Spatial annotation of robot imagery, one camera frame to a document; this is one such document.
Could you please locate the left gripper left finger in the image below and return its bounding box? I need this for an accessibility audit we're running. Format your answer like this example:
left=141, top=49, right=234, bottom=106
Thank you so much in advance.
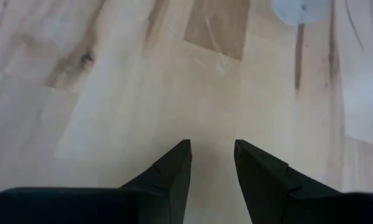
left=0, top=139, right=193, bottom=224

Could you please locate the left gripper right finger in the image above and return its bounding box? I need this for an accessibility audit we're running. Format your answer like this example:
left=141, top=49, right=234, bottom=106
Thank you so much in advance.
left=234, top=139, right=373, bottom=224

